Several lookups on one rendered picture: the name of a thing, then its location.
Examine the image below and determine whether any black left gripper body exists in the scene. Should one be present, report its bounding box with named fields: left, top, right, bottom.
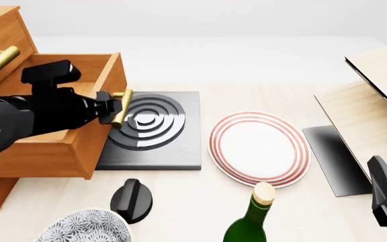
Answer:
left=95, top=91, right=115, bottom=125

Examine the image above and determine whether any green glass bottle with cork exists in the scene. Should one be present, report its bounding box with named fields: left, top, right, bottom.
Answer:
left=222, top=181, right=277, bottom=242

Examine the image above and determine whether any round black stove knob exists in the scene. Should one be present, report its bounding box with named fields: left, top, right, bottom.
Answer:
left=110, top=177, right=154, bottom=225

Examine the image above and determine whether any patterned grey white bowl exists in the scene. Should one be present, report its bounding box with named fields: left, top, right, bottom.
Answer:
left=33, top=208, right=134, bottom=242

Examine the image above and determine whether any white plate with red rings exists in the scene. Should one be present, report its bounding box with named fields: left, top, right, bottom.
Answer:
left=208, top=111, right=312, bottom=190

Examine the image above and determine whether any pale wooden shelf unit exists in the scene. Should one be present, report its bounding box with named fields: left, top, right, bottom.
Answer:
left=302, top=37, right=387, bottom=198

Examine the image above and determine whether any wooden drawer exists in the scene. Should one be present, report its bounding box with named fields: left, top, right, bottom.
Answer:
left=0, top=11, right=39, bottom=88
left=0, top=52, right=128, bottom=181

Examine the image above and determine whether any closed wooden drawer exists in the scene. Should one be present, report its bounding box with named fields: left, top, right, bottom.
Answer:
left=0, top=11, right=39, bottom=88

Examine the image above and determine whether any short brass drawer handle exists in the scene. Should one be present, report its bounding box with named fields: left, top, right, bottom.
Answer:
left=110, top=88, right=134, bottom=130

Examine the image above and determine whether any flat black stove plate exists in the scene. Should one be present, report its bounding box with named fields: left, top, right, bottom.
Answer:
left=95, top=91, right=202, bottom=171

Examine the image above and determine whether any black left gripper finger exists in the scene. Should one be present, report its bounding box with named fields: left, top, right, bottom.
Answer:
left=112, top=98, right=124, bottom=116

